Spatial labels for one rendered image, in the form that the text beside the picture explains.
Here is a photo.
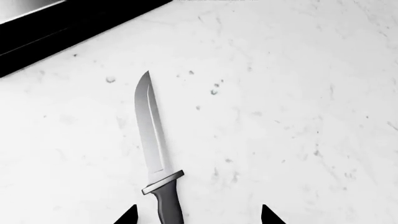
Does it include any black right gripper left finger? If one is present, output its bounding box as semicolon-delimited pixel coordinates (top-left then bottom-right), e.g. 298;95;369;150
113;203;139;224

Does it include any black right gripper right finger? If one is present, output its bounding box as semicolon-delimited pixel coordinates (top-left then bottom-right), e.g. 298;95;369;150
261;203;287;224

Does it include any black cooktop edge strip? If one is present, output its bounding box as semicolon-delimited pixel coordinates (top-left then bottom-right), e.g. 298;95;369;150
0;0;174;78

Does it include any steel knife with dark handle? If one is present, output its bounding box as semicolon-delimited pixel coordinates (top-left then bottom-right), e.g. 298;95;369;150
134;70;185;224

